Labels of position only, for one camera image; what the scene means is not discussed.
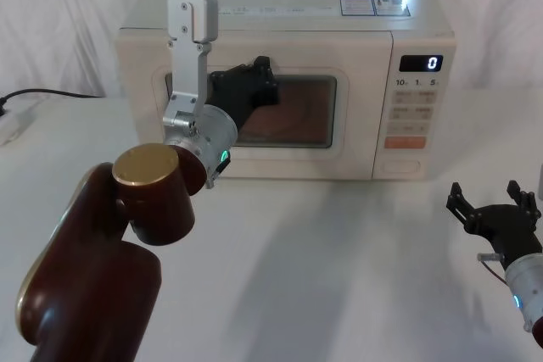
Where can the brown left robot arm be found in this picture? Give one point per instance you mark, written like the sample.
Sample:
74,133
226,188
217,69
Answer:
97,260

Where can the white table cloth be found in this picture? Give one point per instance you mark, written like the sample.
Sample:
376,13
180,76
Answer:
318,273

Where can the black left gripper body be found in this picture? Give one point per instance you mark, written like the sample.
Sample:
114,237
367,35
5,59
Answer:
244,97

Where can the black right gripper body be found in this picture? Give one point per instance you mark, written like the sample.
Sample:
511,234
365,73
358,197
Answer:
511,232

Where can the cream microwave oven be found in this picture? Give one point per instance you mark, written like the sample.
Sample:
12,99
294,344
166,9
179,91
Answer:
360,48

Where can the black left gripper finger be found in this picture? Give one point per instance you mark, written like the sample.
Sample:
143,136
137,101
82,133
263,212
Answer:
264,70
231,74

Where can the oven control panel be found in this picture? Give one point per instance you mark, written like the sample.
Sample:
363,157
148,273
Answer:
413,124

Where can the white curtain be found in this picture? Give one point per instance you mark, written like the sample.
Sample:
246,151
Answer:
63,18

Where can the white blue oven sticker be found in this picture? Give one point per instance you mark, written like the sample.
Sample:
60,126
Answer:
360,5

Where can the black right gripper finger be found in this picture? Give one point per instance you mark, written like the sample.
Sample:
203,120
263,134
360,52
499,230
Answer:
521,201
464,211

